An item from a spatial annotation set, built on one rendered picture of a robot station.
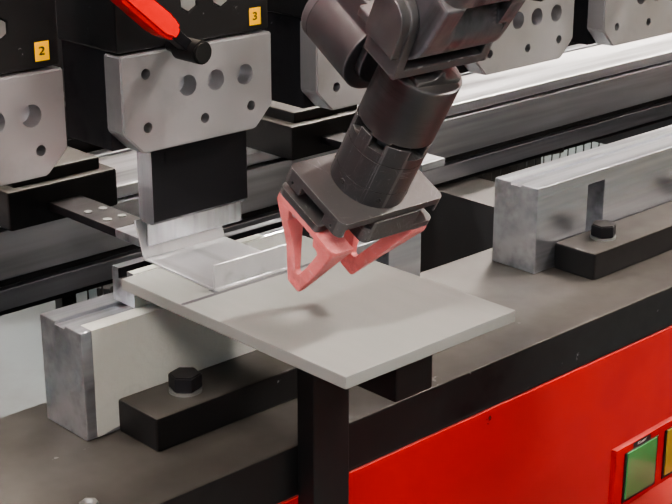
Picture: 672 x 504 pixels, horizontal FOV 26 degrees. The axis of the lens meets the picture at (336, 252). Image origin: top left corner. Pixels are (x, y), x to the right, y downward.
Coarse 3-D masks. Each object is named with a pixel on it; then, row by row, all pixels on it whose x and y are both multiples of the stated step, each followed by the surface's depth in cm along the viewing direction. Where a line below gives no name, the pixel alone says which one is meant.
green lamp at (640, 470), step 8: (656, 440) 128; (640, 448) 126; (648, 448) 127; (656, 448) 128; (632, 456) 126; (640, 456) 127; (648, 456) 128; (632, 464) 126; (640, 464) 127; (648, 464) 128; (632, 472) 126; (640, 472) 127; (648, 472) 128; (632, 480) 127; (640, 480) 128; (648, 480) 129; (632, 488) 127; (640, 488) 128; (624, 496) 126
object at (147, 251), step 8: (136, 224) 121; (144, 224) 122; (144, 232) 122; (200, 232) 125; (208, 232) 126; (216, 232) 126; (144, 240) 122; (176, 240) 124; (184, 240) 124; (192, 240) 125; (200, 240) 125; (208, 240) 126; (144, 248) 122; (152, 248) 122; (160, 248) 123; (168, 248) 123; (176, 248) 124; (144, 256) 122
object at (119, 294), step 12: (252, 228) 130; (264, 228) 130; (276, 228) 130; (120, 264) 121; (132, 264) 121; (144, 264) 122; (120, 276) 121; (120, 288) 121; (120, 300) 121; (132, 300) 120
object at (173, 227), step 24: (192, 144) 120; (216, 144) 122; (240, 144) 124; (144, 168) 119; (168, 168) 119; (192, 168) 121; (216, 168) 123; (240, 168) 125; (144, 192) 120; (168, 192) 120; (192, 192) 122; (216, 192) 123; (240, 192) 125; (144, 216) 120; (168, 216) 120; (192, 216) 123; (216, 216) 125; (240, 216) 127; (168, 240) 122
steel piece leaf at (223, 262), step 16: (224, 240) 126; (160, 256) 122; (176, 256) 122; (192, 256) 122; (208, 256) 122; (224, 256) 122; (240, 256) 122; (256, 256) 117; (272, 256) 118; (176, 272) 118; (192, 272) 118; (208, 272) 118; (224, 272) 115; (240, 272) 116; (256, 272) 117; (272, 272) 119
